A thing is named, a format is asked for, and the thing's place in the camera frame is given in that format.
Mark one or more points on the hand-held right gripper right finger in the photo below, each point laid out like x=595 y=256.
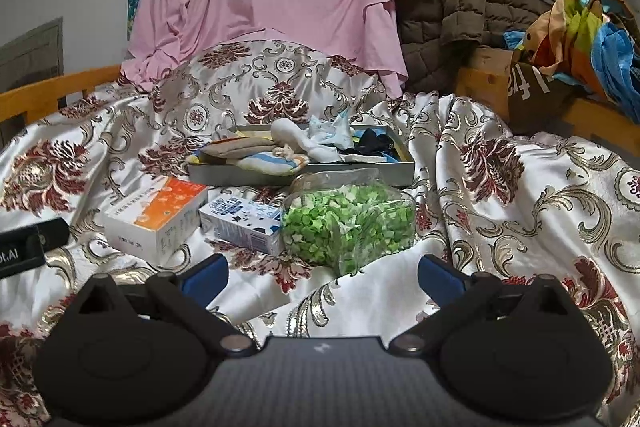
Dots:
x=440 y=279

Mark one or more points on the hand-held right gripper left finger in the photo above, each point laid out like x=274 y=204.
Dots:
x=207 y=278

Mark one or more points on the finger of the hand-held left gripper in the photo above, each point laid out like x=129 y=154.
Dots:
x=54 y=234

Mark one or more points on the grey tray box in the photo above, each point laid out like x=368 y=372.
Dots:
x=350 y=175

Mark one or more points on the dark navy sock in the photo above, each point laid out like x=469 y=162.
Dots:
x=372 y=141

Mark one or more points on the white sock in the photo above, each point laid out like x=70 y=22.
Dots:
x=290 y=132

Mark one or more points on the white quilted baby bib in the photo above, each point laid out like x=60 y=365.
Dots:
x=327 y=137

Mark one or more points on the small blue white carton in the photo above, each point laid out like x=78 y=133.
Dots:
x=240 y=222

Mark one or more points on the orange and white medicine box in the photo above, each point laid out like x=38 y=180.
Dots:
x=160 y=207

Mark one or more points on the floral satin bedspread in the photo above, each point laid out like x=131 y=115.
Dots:
x=500 y=207

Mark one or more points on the plastic bag of green pieces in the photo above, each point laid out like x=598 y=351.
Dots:
x=345 y=222

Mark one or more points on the blue striped fabric pouch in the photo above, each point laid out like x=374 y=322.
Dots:
x=265 y=164

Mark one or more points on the beige fabric pouch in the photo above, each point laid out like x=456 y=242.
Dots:
x=232 y=149

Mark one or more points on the dark brown printed box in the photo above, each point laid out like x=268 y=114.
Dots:
x=532 y=99

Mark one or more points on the tan cardboard box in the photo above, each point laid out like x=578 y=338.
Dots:
x=490 y=57

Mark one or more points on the small blue plastic bag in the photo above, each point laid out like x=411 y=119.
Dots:
x=512 y=40

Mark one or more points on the colourful dotted cloth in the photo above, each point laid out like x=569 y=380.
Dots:
x=565 y=32

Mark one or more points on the blue crumpled cloth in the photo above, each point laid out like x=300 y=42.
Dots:
x=617 y=57

